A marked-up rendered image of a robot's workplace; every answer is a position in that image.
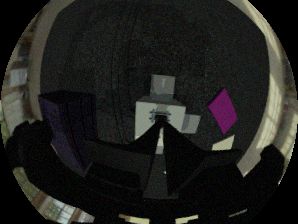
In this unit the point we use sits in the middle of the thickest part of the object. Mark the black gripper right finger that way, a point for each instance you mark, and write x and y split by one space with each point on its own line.
184 160

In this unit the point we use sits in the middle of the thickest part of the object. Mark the purple flat rectangular block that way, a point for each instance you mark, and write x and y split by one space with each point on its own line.
223 110

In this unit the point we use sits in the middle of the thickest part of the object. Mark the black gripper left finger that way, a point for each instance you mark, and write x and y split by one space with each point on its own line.
136 157

